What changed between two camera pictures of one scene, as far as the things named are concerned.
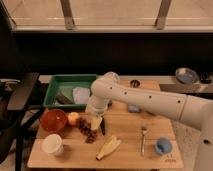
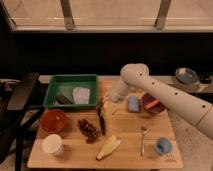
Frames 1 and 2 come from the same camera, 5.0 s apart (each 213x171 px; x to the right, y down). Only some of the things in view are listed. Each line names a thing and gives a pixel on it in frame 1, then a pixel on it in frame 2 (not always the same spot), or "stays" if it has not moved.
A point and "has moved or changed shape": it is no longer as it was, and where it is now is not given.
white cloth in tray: [81, 95] stays
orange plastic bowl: [53, 120] stays
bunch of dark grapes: [84, 126] stays
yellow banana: [111, 144] stays
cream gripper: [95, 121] -> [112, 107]
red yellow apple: [72, 117] has moved or changed shape
